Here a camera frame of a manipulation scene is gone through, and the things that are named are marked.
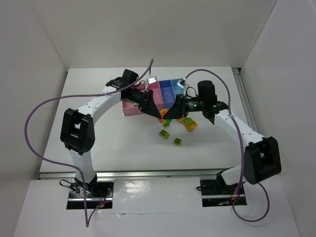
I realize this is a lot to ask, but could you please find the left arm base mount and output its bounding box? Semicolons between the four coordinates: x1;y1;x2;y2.
59;179;114;210

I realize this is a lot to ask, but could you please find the large pink container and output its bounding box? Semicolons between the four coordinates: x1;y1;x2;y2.
121;83;145;116

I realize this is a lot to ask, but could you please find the yellow round flower lego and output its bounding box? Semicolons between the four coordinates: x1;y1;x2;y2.
158;109;168;123

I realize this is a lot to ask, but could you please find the dark blue container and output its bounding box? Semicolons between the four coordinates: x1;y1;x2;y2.
159;79;176;109

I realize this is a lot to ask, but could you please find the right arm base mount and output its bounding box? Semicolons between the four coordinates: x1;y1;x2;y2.
196;172;247;207

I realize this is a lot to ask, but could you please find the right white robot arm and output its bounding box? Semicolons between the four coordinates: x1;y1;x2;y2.
163;80;281;186

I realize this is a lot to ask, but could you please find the right aluminium rail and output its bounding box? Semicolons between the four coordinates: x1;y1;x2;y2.
232;68;258;132

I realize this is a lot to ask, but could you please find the aluminium rail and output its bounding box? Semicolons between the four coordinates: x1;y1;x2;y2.
232;68;258;132
39;168;224;180

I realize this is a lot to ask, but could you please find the lime lego on stack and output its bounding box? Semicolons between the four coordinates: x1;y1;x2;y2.
183;118;194;125

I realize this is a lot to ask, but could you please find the front aluminium rail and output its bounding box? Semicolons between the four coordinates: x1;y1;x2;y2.
39;168;224;180

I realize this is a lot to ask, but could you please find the orange lego plate stack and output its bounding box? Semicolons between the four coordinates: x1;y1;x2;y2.
183;121;198;132

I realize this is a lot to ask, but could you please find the lime square lego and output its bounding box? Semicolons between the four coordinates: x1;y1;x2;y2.
173;138;182;146

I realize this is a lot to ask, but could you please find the small pink container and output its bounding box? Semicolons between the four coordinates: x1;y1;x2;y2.
148;81;163;111

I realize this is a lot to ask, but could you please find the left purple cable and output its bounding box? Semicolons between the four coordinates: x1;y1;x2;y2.
23;58;155;228

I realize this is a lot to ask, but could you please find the light blue container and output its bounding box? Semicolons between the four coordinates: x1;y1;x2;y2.
171;79;188;95

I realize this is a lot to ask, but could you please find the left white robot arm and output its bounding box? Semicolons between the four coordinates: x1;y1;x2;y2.
60;69;160;190

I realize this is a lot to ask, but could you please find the lime lego with slope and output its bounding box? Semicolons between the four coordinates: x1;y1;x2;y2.
162;123;170;128

